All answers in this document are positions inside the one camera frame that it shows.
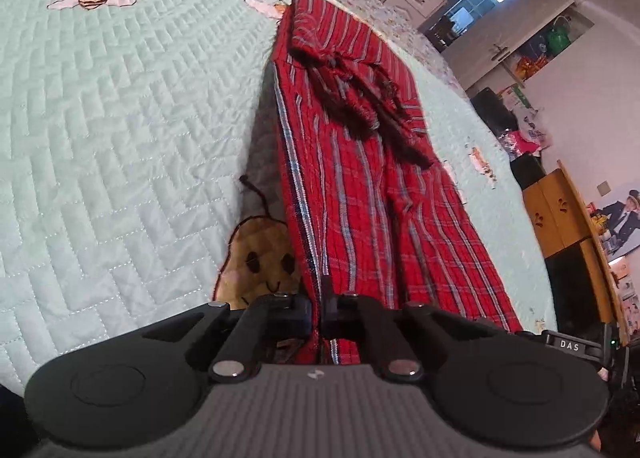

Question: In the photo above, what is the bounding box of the wall poster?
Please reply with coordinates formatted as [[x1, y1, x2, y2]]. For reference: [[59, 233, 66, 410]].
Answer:
[[589, 185, 640, 260]]

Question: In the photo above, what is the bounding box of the dark object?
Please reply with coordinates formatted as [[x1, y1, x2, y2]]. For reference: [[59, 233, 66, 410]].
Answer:
[[470, 87, 519, 137]]

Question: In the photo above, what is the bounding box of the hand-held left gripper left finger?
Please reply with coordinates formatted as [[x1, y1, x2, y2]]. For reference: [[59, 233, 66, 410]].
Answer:
[[141, 292, 315, 384]]

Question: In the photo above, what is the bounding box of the shelf of colourful packages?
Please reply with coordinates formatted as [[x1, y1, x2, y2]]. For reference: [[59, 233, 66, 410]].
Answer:
[[514, 16, 575, 80]]

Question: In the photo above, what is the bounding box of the red striped garment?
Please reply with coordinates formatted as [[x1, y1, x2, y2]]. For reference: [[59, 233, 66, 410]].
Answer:
[[269, 0, 524, 368]]

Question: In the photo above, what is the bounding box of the green and white box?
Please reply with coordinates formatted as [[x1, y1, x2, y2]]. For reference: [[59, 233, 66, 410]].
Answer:
[[501, 83, 532, 112]]

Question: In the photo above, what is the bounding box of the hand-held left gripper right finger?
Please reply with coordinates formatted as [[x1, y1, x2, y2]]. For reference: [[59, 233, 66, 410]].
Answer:
[[320, 276, 506, 383]]

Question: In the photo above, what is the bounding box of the white plastic bag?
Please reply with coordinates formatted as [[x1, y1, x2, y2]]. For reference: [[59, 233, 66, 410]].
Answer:
[[515, 106, 552, 151]]

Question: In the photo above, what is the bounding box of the white door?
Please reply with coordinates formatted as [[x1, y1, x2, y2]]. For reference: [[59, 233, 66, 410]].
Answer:
[[442, 0, 576, 89]]

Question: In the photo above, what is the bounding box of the mint quilted bee-print bed cover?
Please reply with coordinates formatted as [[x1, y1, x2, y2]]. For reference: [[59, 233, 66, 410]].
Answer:
[[0, 0, 560, 399]]

